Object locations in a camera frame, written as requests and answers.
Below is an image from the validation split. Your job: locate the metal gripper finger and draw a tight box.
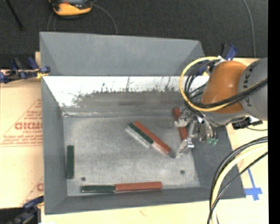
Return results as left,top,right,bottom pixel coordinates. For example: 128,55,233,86
175,138,195,159
174,110,192,128

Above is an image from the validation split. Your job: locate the black cylinder on white bracket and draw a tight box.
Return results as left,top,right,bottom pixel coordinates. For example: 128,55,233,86
231,117,264,130

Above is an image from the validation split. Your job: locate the red-brown flat block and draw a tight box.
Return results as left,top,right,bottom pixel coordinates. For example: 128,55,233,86
114,182,163,192
133,121,173,156
173,107,189,141

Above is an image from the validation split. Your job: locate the brown cardboard board red print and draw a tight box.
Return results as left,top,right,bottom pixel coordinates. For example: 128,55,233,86
0,69,45,210

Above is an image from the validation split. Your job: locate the dark green flat block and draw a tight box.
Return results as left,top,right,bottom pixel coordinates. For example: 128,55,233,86
125,122,154,149
81,185,117,194
66,145,75,179

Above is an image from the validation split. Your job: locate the grey metal bin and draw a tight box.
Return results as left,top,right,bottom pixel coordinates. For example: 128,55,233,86
39,31,247,214

